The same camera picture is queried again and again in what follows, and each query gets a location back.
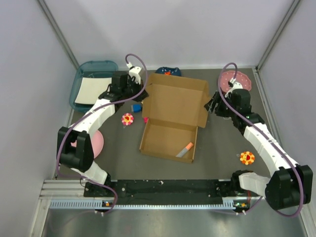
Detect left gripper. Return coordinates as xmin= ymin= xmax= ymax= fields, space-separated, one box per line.
xmin=122 ymin=78 xmax=149 ymax=102

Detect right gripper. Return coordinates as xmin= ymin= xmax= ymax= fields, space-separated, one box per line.
xmin=204 ymin=90 xmax=238 ymax=118

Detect brown cardboard box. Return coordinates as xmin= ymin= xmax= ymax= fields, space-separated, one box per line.
xmin=140 ymin=73 xmax=211 ymax=163

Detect orange grey marker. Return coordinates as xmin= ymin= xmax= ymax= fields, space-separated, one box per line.
xmin=176 ymin=142 xmax=194 ymax=158

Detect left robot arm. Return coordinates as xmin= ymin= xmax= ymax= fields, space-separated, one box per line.
xmin=56 ymin=67 xmax=148 ymax=196

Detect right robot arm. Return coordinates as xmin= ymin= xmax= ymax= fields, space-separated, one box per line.
xmin=205 ymin=89 xmax=313 ymax=211

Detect blue small eraser block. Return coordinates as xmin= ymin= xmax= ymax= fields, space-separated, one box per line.
xmin=131 ymin=104 xmax=142 ymax=113

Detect pink dotted plate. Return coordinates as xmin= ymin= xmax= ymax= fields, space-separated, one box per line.
xmin=220 ymin=70 xmax=252 ymax=94

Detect pink flower charm left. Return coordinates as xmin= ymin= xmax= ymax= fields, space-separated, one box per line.
xmin=121 ymin=113 xmax=134 ymax=128

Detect teal plastic bin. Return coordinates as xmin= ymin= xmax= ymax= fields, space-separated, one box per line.
xmin=69 ymin=60 xmax=118 ymax=113

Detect yellow pink marker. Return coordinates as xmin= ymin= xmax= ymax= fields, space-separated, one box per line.
xmin=141 ymin=102 xmax=148 ymax=124

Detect white paper sheet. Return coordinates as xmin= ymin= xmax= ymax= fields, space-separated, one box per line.
xmin=75 ymin=77 xmax=112 ymax=105

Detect dark blue fish dish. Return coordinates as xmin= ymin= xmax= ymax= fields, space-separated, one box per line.
xmin=155 ymin=67 xmax=182 ymax=77

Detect plain pink plate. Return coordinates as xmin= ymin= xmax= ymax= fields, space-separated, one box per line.
xmin=71 ymin=130 xmax=104 ymax=160

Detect orange yellow flower charm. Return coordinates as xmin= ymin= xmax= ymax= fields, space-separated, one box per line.
xmin=237 ymin=151 xmax=255 ymax=165

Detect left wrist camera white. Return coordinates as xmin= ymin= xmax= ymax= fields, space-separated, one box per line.
xmin=126 ymin=63 xmax=144 ymax=84

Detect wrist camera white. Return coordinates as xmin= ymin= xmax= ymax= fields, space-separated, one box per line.
xmin=225 ymin=78 xmax=243 ymax=97
xmin=126 ymin=63 xmax=144 ymax=84

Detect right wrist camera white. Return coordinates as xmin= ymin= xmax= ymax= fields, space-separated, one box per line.
xmin=225 ymin=78 xmax=243 ymax=97

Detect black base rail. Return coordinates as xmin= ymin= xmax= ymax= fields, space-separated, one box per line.
xmin=83 ymin=179 xmax=263 ymax=205

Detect aluminium frame profile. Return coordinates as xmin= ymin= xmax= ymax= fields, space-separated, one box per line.
xmin=40 ymin=180 xmax=258 ymax=212

